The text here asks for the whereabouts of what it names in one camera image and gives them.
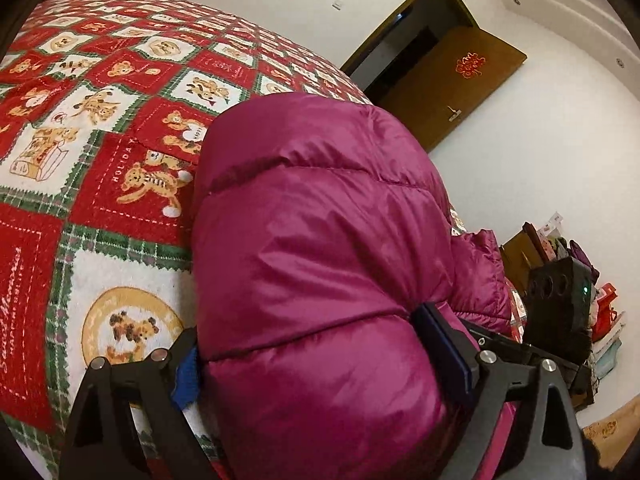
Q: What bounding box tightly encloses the yellow patterned floor mat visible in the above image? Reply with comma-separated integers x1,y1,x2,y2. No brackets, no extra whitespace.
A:
581,399,640,467

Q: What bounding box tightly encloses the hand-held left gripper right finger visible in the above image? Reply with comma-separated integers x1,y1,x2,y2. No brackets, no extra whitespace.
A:
413,302,587,480

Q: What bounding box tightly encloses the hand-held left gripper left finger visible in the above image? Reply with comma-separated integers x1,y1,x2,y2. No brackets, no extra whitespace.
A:
60,326,222,480

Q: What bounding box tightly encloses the red teddy bear printed blanket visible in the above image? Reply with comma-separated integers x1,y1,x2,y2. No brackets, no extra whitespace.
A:
0,0,528,480

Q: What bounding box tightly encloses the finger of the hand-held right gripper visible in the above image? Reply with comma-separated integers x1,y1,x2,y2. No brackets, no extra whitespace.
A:
457,316,582,368

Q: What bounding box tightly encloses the brown wooden door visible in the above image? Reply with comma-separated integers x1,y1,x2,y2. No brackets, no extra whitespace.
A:
379,27,529,154

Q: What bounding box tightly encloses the pile of bags and clothes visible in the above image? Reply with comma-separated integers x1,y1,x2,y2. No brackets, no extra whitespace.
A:
537,212,627,386

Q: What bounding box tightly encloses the magenta down jacket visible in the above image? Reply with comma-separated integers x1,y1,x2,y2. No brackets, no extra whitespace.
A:
190,91,525,480

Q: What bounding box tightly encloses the red door decoration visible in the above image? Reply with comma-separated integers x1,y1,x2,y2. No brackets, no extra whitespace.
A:
453,50,482,79

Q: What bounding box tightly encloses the dark door frame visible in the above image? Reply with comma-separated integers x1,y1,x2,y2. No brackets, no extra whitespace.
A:
340,0,481,107

